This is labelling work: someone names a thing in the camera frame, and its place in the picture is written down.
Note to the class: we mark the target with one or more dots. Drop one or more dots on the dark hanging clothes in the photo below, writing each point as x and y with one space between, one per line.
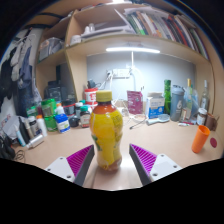
20 83

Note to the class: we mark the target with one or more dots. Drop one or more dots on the clear bottle with yellow cap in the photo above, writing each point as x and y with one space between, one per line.
188 106

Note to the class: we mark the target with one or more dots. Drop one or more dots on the tall green bottle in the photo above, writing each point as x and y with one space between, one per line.
167 96

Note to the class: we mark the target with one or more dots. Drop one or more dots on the bottle with green cap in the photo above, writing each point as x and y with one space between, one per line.
196 103

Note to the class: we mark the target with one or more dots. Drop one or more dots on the clear glass bottle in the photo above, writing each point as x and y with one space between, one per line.
205 98

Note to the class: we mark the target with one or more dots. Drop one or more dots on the dark jar with white lid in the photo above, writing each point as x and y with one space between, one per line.
201 117

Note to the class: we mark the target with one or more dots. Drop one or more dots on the brown ceramic mug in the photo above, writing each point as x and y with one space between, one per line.
211 121

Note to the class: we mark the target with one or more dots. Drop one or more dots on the red and white canister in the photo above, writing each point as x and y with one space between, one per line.
90 96

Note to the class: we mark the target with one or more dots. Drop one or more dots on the white jar with blue cap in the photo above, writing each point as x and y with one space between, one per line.
62 124

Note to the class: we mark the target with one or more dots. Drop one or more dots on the yellow-labelled drink bottle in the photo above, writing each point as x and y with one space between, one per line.
106 136

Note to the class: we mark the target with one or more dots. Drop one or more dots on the magenta pouch packet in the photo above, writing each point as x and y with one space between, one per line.
134 102

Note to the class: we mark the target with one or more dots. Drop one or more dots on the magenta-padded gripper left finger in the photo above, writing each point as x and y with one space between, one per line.
63 166

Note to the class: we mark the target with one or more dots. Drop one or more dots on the white tube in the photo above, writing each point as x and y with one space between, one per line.
184 124

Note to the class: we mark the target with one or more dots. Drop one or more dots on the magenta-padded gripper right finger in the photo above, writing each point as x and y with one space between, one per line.
162 166

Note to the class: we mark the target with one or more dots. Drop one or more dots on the white desk lamp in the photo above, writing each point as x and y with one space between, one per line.
133 50

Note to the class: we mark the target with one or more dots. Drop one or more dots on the blue and white carton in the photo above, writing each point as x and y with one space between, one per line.
155 106

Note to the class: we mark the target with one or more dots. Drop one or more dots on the wooden shelf unit with books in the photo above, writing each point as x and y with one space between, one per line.
100 43

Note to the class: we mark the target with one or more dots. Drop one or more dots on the pale blue hairbrush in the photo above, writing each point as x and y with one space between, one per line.
160 119

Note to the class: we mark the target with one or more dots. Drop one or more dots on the green plastic container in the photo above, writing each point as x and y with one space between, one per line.
49 107

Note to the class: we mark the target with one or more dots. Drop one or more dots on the grey shaker bottle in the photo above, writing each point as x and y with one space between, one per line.
176 105

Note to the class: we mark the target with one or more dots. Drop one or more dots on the orange plastic cup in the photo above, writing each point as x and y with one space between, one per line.
200 138

